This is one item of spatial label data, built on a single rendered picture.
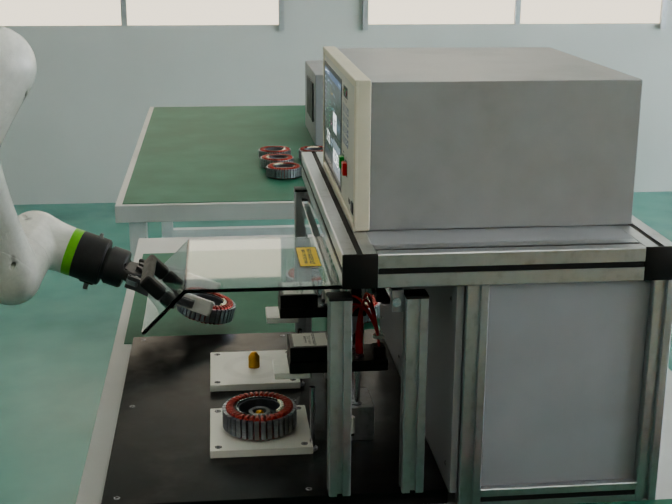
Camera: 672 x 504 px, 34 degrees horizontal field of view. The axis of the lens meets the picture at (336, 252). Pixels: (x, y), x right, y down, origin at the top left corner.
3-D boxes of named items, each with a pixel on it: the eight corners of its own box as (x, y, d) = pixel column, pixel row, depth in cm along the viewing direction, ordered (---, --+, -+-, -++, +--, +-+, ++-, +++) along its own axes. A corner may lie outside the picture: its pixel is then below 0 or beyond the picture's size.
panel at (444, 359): (448, 493, 151) (456, 284, 142) (379, 326, 214) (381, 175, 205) (456, 492, 151) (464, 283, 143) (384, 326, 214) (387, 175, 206)
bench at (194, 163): (127, 445, 336) (114, 205, 315) (156, 267, 513) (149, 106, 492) (481, 429, 347) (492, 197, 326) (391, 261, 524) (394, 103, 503)
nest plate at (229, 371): (210, 392, 183) (210, 385, 183) (210, 358, 198) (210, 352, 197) (300, 388, 185) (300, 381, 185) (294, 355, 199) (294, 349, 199)
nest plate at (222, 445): (210, 458, 160) (209, 450, 160) (210, 415, 175) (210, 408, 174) (313, 454, 162) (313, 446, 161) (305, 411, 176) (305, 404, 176)
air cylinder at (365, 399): (340, 441, 166) (340, 407, 164) (335, 420, 173) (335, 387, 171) (373, 440, 166) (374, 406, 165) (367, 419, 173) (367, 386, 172)
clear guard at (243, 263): (141, 335, 142) (139, 291, 140) (151, 278, 165) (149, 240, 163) (392, 326, 146) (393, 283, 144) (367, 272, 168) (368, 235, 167)
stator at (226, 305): (172, 317, 211) (176, 299, 210) (179, 299, 222) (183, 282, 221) (229, 330, 211) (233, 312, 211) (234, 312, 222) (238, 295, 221)
